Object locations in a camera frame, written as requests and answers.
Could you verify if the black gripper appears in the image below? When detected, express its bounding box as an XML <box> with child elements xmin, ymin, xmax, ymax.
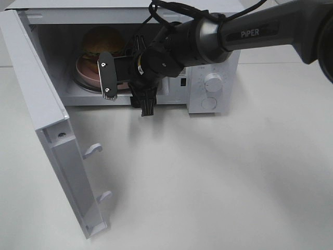
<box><xmin>114</xmin><ymin>34</ymin><xmax>184</xmax><ymax>117</ymax></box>

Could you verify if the burger with lettuce and cheese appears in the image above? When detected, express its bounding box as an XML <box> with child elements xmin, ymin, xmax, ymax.
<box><xmin>82</xmin><ymin>26</ymin><xmax>125</xmax><ymax>60</ymax></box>

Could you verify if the pink round plate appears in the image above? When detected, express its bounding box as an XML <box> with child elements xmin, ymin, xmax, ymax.
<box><xmin>75</xmin><ymin>56</ymin><xmax>133</xmax><ymax>94</ymax></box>

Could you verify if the white timer knob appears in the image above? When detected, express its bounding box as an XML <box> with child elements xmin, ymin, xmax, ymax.
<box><xmin>204</xmin><ymin>73</ymin><xmax>224</xmax><ymax>92</ymax></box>

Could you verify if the round white door button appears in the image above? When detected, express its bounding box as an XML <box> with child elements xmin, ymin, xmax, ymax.
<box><xmin>201</xmin><ymin>97</ymin><xmax>217</xmax><ymax>110</ymax></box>

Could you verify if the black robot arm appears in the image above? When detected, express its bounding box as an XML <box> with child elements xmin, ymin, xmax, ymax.
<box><xmin>122</xmin><ymin>1</ymin><xmax>332</xmax><ymax>116</ymax></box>

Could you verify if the white microwave oven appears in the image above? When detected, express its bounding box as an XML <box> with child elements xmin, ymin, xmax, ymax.
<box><xmin>5</xmin><ymin>1</ymin><xmax>239</xmax><ymax>114</ymax></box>

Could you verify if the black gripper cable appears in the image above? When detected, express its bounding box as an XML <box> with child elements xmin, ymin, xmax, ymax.
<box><xmin>124</xmin><ymin>0</ymin><xmax>268</xmax><ymax>50</ymax></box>

